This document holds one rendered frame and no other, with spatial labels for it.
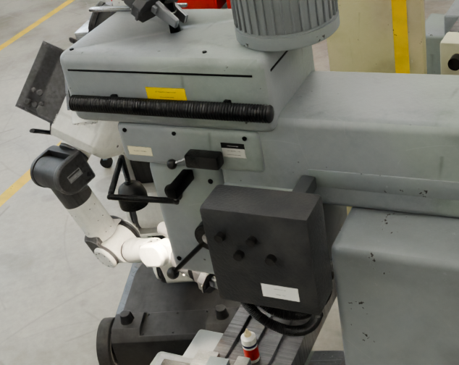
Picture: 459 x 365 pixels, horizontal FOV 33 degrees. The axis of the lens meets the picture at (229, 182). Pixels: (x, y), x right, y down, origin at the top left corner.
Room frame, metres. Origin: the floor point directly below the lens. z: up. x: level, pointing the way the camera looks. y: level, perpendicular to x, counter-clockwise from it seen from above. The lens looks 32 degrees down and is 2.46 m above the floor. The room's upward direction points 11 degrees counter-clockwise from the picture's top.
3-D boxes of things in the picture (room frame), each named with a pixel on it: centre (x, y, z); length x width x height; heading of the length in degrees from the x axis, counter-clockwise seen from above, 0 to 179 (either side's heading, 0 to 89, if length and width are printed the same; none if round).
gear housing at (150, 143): (1.53, 0.01, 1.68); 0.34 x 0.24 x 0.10; 60
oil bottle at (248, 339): (1.56, 0.03, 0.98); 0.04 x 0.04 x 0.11
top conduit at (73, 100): (1.41, 0.09, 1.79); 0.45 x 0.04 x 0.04; 60
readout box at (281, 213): (1.11, -0.04, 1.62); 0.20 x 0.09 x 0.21; 60
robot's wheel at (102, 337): (2.22, 0.55, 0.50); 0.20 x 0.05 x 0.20; 168
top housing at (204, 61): (1.54, 0.04, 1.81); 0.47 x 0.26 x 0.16; 60
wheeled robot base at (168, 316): (2.40, 0.24, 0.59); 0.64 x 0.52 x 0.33; 168
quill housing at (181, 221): (1.55, 0.04, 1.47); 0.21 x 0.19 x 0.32; 150
